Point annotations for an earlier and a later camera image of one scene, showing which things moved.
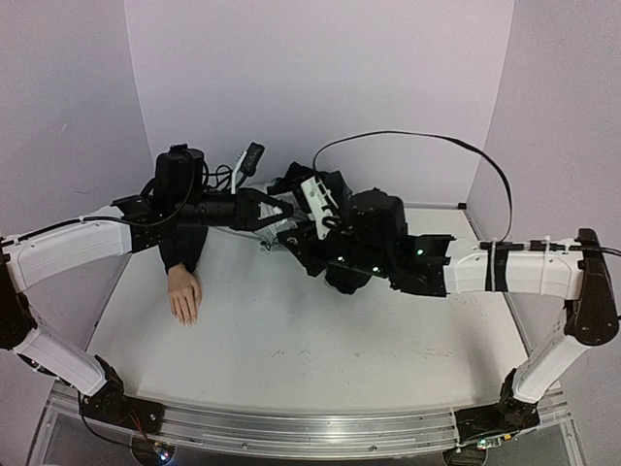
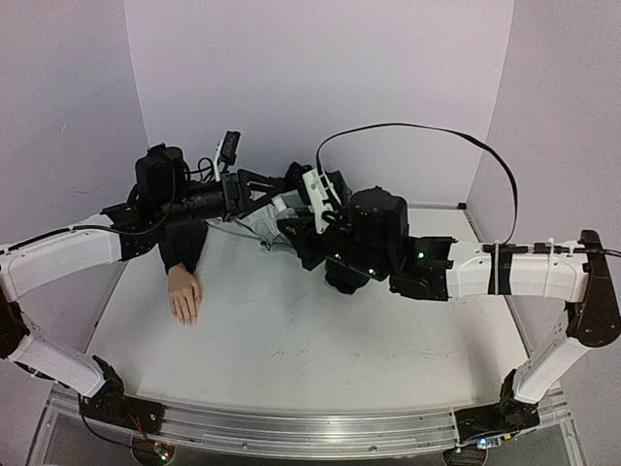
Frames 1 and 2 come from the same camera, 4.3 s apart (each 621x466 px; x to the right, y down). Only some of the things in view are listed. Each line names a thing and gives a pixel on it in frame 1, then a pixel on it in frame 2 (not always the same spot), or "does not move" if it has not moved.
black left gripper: [249, 209] to [235, 190]
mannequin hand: [184, 294] does not move
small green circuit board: [164, 450] does not move
